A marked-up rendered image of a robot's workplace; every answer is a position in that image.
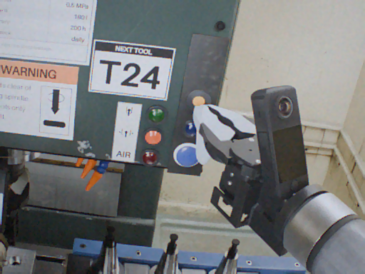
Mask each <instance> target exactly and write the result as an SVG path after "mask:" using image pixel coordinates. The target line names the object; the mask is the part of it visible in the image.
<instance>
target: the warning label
mask: <svg viewBox="0 0 365 274"><path fill-rule="evenodd" d="M78 70H79V67H74V66H73V67H70V66H58V65H54V64H53V65H49V64H38V63H29V62H21V61H10V60H2V59H0V131H7V132H12V133H20V134H29V135H34V136H43V137H53V138H62V139H67V140H73V122H74V113H75V104H76V88H77V82H78Z"/></svg>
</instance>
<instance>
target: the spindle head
mask: <svg viewBox="0 0 365 274"><path fill-rule="evenodd" d="M241 2H242V0H97V2H96V15H95V21H94V26H93V35H92V43H91V57H90V61H89V65H80V64H68V63H59V62H54V61H52V62H50V61H39V60H30V59H19V58H16V59H15V58H11V57H8V58H6V57H3V56H0V59H2V60H10V61H21V62H29V63H38V64H49V65H53V64H54V65H58V66H70V67H73V66H74V67H79V70H78V82H77V88H76V104H75V113H74V122H73V140H67V139H62V138H53V137H43V136H34V135H29V134H20V133H12V132H7V131H0V148H7V149H13V150H18V151H31V152H37V153H45V154H51V155H56V156H65V157H73V158H85V159H91V160H97V161H107V162H112V163H122V164H128V165H134V166H144V165H143V164H142V162H140V153H141V152H142V151H143V150H145V149H146V148H153V149H155V150H156V151H157V152H158V153H159V154H160V162H159V163H158V164H156V166H152V167H156V168H166V169H168V163H169V159H170V153H171V145H172V142H173V136H174V132H175V125H176V118H177V114H178V108H179V105H180V98H181V94H182V87H183V81H184V77H185V72H186V67H187V58H188V54H189V51H190V45H191V38H192V34H204V35H209V36H217V37H222V38H226V39H230V42H229V45H228V46H229V48H228V51H227V55H226V62H225V66H224V69H223V75H222V80H221V83H220V91H219V93H218V97H217V102H216V103H217V105H216V107H219V105H220V100H221V94H222V90H223V86H224V81H225V76H226V73H227V65H228V62H229V60H230V52H231V49H232V42H233V39H234V36H235V29H236V26H237V20H238V14H239V12H240V4H241ZM94 39H97V40H99V39H101V40H106V41H117V42H126V43H131V44H132V43H135V44H143V45H152V46H160V47H161V46H164V47H169V48H174V49H175V55H174V59H173V69H172V73H171V77H170V84H169V88H168V94H167V100H162V99H156V98H143V97H137V96H123V95H118V94H114V93H100V92H95V91H91V92H90V91H88V87H89V80H90V74H91V65H92V58H93V44H94ZM118 102H122V103H131V104H134V103H136V104H141V105H142V109H141V114H140V123H139V127H138V135H137V144H136V149H135V157H134V161H133V162H129V161H114V160H112V154H113V139H114V133H115V123H116V118H117V109H118ZM156 105H158V106H162V107H164V108H165V109H166V111H167V113H168V117H167V119H166V122H164V123H162V124H160V125H154V124H152V123H150V122H148V121H147V118H146V113H147V110H148V108H150V107H152V106H156ZM150 127H156V128H159V129H160V130H161V131H162V132H163V135H164V139H163V142H162V143H161V144H160V145H158V146H149V145H147V144H146V143H145V142H144V141H143V132H144V131H145V130H146V129H147V128H150ZM145 167H147V166H145Z"/></svg>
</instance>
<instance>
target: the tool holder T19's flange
mask: <svg viewBox="0 0 365 274"><path fill-rule="evenodd" d="M0 166H5V167H7V168H8V169H9V170H10V176H13V178H17V177H19V176H21V175H22V174H23V173H24V171H25V163H19V164H15V165H0Z"/></svg>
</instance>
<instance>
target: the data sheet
mask: <svg viewBox="0 0 365 274"><path fill-rule="evenodd" d="M96 2H97V0H0V56H3V57H6V58H8V57H11V58H15V59H16V58H19V59H30V60H39V61H50V62H52V61H54V62H59V63H68V64H80V65H89V61H90V57H91V43H92V35H93V26H94V21H95V15H96Z"/></svg>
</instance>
